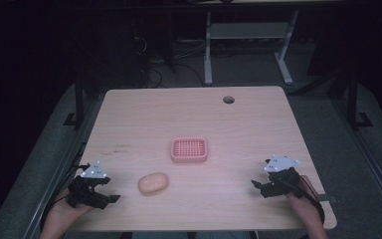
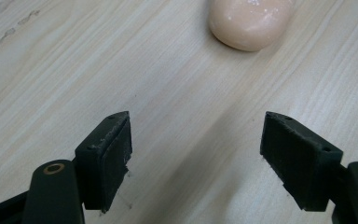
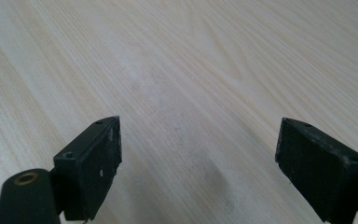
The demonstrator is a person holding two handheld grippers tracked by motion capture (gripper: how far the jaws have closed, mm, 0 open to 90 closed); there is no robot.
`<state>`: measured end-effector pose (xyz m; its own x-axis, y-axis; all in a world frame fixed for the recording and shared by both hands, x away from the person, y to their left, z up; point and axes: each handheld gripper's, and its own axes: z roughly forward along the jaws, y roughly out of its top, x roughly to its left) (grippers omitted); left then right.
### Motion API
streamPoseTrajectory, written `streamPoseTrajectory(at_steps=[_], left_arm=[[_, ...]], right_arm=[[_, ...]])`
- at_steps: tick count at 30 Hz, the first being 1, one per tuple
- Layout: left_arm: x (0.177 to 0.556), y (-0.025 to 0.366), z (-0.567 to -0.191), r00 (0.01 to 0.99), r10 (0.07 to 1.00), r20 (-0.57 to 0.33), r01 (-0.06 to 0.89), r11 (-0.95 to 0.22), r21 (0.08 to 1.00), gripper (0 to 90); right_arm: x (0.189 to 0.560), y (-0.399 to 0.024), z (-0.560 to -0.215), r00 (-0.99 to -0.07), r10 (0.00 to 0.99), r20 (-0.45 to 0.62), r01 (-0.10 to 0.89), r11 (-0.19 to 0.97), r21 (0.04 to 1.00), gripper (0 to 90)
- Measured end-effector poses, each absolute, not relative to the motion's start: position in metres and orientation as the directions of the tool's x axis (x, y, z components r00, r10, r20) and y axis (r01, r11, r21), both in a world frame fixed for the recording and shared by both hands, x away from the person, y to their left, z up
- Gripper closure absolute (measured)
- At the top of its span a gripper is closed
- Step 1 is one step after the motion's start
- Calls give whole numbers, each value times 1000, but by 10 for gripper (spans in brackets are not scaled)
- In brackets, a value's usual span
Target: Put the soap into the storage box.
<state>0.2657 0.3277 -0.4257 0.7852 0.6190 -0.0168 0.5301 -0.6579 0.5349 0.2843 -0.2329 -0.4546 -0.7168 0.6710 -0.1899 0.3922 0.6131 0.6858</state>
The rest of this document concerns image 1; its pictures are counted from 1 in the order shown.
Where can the pink soap dish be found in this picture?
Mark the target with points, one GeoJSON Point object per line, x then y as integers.
{"type": "Point", "coordinates": [189, 150]}

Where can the grey table edge clamp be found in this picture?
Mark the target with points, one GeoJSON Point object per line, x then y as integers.
{"type": "Point", "coordinates": [327, 198]}

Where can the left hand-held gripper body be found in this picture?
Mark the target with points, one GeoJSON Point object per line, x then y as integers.
{"type": "Point", "coordinates": [85, 194]}

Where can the aluminium rail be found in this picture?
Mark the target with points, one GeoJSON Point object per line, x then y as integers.
{"type": "Point", "coordinates": [56, 176]}
{"type": "Point", "coordinates": [368, 156]}

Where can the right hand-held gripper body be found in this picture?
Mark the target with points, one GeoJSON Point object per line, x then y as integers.
{"type": "Point", "coordinates": [283, 181]}

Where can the person's left hand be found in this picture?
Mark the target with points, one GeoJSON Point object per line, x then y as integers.
{"type": "Point", "coordinates": [64, 210]}

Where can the white metal desk frame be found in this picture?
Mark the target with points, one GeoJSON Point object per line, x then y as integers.
{"type": "Point", "coordinates": [248, 30]}

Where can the black metal stand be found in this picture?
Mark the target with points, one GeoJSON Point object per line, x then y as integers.
{"type": "Point", "coordinates": [354, 99]}
{"type": "Point", "coordinates": [78, 99]}

